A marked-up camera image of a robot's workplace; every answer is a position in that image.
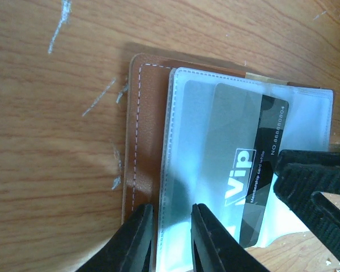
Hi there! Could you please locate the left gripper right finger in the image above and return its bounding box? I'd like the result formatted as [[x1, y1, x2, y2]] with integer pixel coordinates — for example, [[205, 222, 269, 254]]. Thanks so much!
[[191, 204, 262, 271]]

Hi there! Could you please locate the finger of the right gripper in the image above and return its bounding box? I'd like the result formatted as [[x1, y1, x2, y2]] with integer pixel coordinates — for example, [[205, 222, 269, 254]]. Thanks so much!
[[274, 150, 340, 261]]

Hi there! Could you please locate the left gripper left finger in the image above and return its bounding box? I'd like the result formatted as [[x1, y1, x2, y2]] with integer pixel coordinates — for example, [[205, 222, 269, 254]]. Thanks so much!
[[77, 203, 154, 271]]

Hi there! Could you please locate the black VIP card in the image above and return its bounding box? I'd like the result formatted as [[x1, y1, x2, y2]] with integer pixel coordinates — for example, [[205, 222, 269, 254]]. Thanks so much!
[[196, 83, 288, 248]]

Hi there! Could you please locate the brown leather card holder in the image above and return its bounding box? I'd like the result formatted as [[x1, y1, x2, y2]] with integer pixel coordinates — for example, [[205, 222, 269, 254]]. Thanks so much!
[[122, 53, 334, 271]]

